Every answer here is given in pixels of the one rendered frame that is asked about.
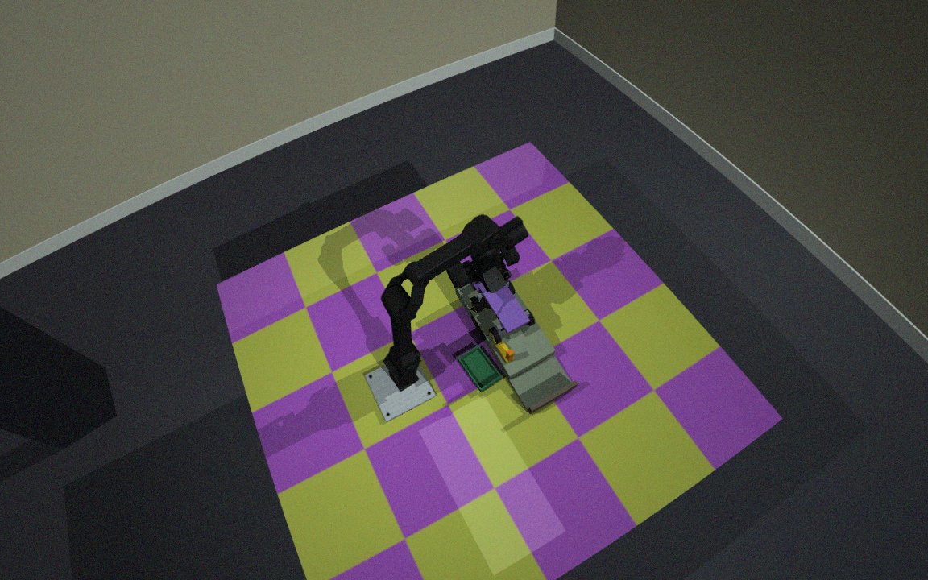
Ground green tray walls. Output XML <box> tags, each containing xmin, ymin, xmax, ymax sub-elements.
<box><xmin>458</xmin><ymin>346</ymin><xmax>502</xmax><ymax>392</ymax></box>

